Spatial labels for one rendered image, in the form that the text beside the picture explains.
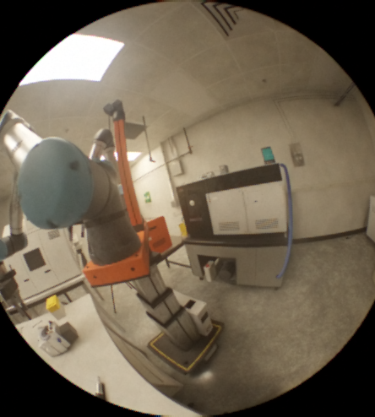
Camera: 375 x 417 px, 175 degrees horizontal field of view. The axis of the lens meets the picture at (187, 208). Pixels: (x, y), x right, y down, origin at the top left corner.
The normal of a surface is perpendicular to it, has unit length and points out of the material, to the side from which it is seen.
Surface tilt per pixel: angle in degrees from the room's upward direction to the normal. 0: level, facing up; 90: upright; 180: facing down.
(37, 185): 95
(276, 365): 0
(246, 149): 90
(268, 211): 90
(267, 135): 90
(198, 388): 0
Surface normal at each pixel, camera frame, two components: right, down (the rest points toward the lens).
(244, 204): -0.58, 0.25
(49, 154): 0.40, 0.12
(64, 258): 0.78, -0.11
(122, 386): -0.24, -0.96
